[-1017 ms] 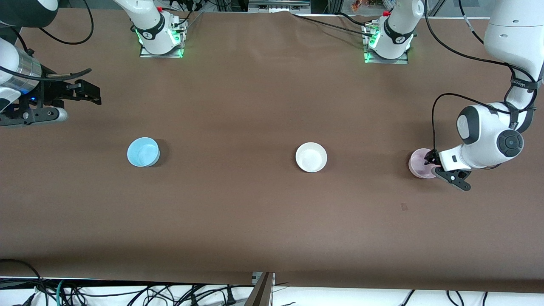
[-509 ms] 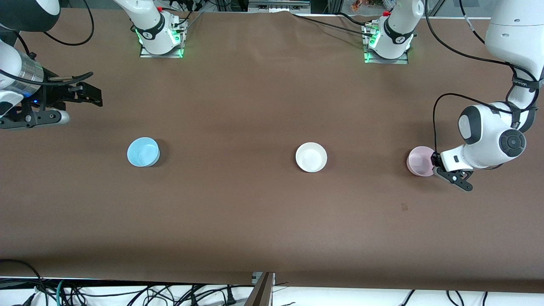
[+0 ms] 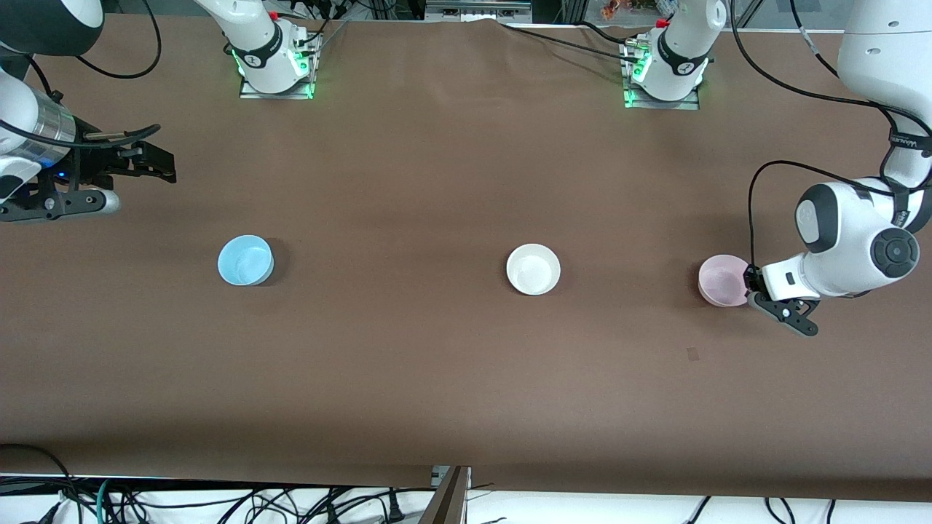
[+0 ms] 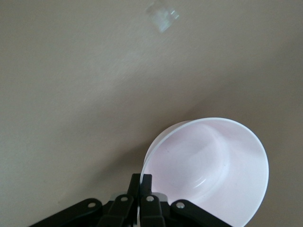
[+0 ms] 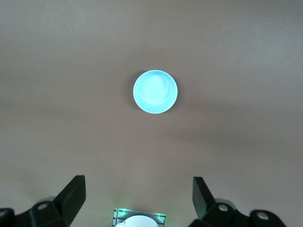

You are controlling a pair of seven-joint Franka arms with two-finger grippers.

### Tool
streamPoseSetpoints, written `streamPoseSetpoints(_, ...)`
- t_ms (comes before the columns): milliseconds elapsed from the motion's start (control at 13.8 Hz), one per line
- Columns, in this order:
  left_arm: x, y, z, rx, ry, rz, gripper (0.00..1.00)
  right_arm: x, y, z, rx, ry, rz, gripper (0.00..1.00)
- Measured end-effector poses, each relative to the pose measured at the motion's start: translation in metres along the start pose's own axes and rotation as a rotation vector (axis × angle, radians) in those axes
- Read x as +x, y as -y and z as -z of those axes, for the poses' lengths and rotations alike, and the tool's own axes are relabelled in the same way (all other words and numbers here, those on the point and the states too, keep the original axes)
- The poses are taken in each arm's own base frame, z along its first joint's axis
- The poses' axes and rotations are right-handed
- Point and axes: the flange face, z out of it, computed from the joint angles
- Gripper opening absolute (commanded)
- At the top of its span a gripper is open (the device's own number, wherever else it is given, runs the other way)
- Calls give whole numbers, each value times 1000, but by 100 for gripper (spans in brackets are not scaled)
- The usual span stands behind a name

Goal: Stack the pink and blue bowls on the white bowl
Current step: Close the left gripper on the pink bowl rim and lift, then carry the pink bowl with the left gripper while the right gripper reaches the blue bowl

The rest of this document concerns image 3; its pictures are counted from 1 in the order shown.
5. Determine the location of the pink bowl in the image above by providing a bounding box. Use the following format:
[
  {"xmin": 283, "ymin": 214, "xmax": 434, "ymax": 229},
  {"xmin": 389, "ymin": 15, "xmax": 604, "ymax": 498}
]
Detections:
[{"xmin": 698, "ymin": 255, "xmax": 751, "ymax": 308}]

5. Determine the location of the blue bowl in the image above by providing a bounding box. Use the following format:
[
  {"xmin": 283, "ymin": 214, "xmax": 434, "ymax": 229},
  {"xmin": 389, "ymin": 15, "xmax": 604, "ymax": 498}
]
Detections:
[{"xmin": 217, "ymin": 234, "xmax": 275, "ymax": 287}]

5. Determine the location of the white bowl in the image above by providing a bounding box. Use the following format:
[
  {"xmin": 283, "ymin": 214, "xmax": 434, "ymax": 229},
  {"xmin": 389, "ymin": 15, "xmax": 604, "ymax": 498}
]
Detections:
[{"xmin": 506, "ymin": 243, "xmax": 562, "ymax": 296}]

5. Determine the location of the brown table cover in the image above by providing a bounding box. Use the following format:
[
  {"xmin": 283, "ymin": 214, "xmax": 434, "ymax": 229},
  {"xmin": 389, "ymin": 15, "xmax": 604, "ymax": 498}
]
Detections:
[{"xmin": 0, "ymin": 13, "xmax": 932, "ymax": 503}]

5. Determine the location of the grey power strip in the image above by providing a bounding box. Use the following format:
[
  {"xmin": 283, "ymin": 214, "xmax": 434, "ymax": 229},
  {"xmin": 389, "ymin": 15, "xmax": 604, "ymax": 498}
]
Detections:
[{"xmin": 426, "ymin": 0, "xmax": 533, "ymax": 23}]

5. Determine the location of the grey metal beam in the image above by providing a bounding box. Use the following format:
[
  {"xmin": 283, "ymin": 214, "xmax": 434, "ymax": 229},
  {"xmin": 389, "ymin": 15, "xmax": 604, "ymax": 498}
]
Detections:
[{"xmin": 419, "ymin": 466, "xmax": 473, "ymax": 524}]

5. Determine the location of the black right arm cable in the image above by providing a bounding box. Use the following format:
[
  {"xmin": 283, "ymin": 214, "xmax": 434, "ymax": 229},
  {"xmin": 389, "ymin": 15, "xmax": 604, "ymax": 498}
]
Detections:
[{"xmin": 0, "ymin": 0, "xmax": 162, "ymax": 151}]

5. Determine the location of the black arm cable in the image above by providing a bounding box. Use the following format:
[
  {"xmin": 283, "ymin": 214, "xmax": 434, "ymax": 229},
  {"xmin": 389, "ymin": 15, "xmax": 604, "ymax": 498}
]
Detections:
[
  {"xmin": 728, "ymin": 0, "xmax": 932, "ymax": 274},
  {"xmin": 0, "ymin": 0, "xmax": 162, "ymax": 151}
]

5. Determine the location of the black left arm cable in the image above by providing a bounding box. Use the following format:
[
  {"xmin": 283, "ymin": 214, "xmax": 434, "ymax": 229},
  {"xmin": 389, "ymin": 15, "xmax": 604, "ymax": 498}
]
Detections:
[{"xmin": 728, "ymin": 0, "xmax": 932, "ymax": 274}]

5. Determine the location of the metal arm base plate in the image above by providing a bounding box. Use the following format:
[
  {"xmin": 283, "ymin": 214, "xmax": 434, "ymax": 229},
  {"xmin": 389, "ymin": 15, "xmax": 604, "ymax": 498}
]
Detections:
[
  {"xmin": 239, "ymin": 28, "xmax": 317, "ymax": 101},
  {"xmin": 623, "ymin": 36, "xmax": 701, "ymax": 111}
]

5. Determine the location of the black looped floor cable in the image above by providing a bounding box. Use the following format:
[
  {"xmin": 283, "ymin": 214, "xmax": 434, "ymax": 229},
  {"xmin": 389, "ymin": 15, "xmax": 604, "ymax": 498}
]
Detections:
[{"xmin": 0, "ymin": 442, "xmax": 81, "ymax": 510}]

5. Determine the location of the short black base cable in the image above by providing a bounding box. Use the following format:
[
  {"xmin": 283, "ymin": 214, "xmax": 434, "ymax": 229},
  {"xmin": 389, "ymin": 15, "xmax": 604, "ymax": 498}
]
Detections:
[{"xmin": 579, "ymin": 20, "xmax": 641, "ymax": 46}]

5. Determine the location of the long black base cable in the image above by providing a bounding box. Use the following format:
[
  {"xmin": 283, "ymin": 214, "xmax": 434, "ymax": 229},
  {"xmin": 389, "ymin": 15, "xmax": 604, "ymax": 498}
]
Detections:
[{"xmin": 499, "ymin": 22, "xmax": 638, "ymax": 65}]

